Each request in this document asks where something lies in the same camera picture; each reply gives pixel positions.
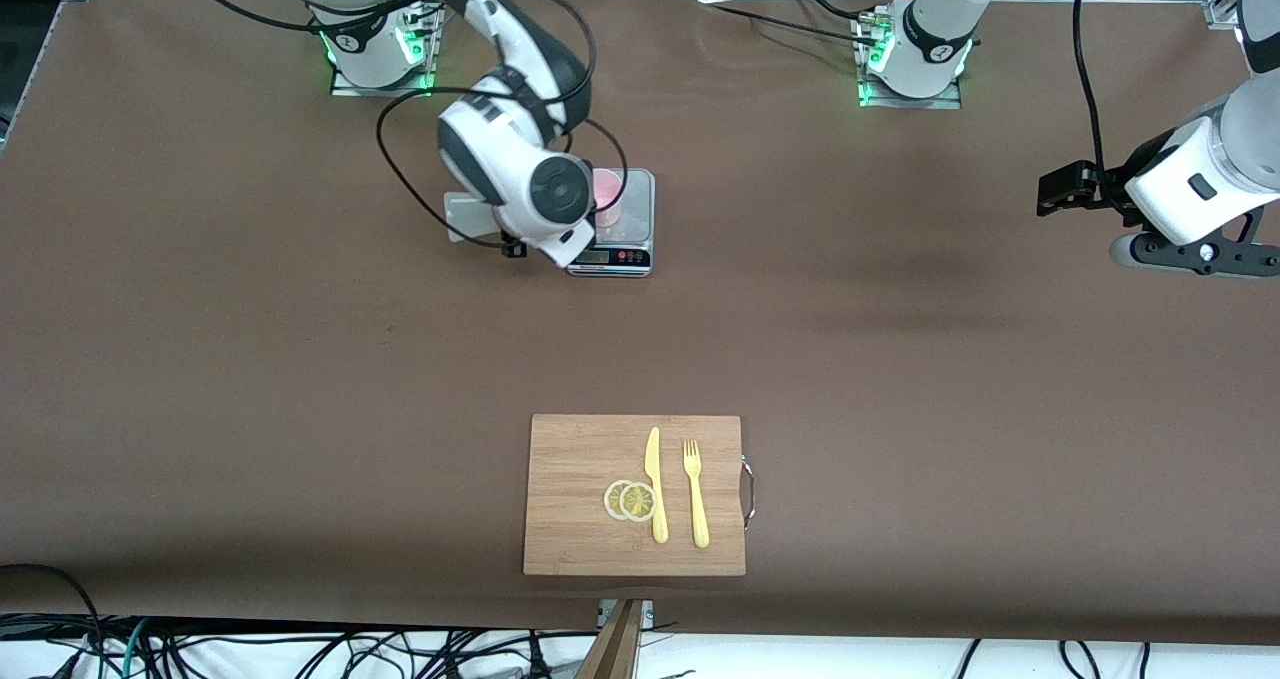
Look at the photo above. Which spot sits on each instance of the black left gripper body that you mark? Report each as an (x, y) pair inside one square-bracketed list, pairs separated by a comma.
[(1112, 185)]

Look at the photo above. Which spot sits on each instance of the pink plastic cup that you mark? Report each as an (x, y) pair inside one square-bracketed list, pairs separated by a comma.
[(610, 194)]

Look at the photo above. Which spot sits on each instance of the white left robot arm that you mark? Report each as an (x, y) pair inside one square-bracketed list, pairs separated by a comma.
[(1200, 189)]

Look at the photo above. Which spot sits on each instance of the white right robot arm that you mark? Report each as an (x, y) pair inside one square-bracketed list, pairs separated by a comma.
[(500, 159)]

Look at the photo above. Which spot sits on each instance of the silver digital kitchen scale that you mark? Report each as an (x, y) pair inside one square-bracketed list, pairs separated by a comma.
[(640, 209)]

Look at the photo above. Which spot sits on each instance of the yellow plastic fork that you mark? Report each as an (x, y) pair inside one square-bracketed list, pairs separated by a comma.
[(699, 509)]

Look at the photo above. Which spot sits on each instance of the yellow plastic knife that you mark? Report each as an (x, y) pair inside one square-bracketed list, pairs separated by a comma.
[(660, 519)]

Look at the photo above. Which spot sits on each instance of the lemon slice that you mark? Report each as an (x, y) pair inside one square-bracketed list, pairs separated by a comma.
[(610, 500), (637, 502)]

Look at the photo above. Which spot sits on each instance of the wooden cutting board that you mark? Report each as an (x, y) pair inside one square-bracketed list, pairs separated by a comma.
[(570, 459)]

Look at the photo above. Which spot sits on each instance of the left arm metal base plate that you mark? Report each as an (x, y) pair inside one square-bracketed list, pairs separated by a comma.
[(910, 102)]

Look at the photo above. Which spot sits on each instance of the metal table bracket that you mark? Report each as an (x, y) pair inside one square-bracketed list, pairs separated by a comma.
[(648, 614)]

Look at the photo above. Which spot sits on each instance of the wooden post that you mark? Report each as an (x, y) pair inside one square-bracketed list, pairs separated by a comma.
[(612, 654)]

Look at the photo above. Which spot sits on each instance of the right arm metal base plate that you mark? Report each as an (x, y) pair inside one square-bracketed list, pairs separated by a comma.
[(385, 89)]

